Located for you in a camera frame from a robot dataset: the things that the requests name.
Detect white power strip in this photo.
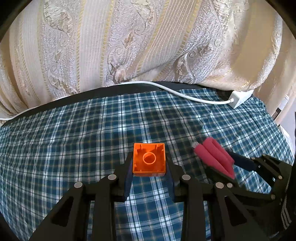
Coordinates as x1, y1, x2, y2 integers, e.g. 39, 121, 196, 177
229, 90, 254, 109

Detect cream patterned curtain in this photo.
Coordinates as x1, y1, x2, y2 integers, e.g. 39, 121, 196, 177
1, 1, 295, 118

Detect blue plaid tablecloth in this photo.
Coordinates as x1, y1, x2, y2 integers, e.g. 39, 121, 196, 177
1, 91, 294, 240

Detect white power cable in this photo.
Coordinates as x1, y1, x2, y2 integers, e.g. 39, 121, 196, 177
0, 81, 235, 121

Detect pink foam hand gripper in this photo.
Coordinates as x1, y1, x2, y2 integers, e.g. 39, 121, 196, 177
192, 137, 235, 180

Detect orange toy brick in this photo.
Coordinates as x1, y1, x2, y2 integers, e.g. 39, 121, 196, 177
132, 143, 166, 177

